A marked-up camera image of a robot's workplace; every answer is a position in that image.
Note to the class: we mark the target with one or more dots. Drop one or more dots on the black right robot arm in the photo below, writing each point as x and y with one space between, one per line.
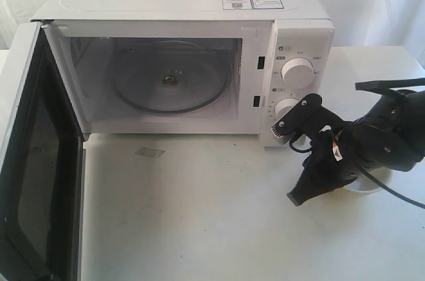
389 135

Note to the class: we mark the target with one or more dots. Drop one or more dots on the cream ceramic bowl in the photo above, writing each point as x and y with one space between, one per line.
364 185

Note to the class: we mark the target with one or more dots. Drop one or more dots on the blue white label sticker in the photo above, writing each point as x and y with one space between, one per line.
252 4

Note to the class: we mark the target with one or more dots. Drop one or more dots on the white control knob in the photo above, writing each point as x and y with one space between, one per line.
283 106
297 73

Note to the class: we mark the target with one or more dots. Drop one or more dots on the upper white control knob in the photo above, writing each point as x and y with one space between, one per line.
297 73

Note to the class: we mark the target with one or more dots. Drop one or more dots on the white microwave oven body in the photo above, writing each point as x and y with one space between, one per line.
89 39

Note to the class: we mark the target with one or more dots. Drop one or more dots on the clear tape piece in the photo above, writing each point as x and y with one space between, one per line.
149 152

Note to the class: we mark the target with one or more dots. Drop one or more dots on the white microwave door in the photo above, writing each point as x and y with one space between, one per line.
42 165

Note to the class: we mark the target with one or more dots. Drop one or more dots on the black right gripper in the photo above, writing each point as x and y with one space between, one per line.
325 169

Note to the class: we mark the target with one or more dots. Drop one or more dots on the glass microwave turntable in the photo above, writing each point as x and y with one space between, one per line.
172 77

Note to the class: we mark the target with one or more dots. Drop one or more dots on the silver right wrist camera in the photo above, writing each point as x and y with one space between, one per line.
308 117

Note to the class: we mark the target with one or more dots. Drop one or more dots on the lower white control knob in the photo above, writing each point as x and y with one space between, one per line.
283 106

